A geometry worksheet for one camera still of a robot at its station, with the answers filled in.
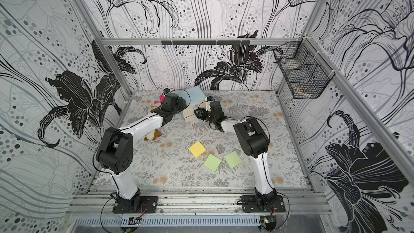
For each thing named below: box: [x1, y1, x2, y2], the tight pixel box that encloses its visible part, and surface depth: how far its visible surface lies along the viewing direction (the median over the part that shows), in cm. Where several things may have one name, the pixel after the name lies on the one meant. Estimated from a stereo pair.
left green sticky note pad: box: [203, 153, 222, 173], surface depth 88 cm
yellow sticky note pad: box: [188, 141, 207, 159], surface depth 92 cm
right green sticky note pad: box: [224, 150, 244, 169], surface depth 89 cm
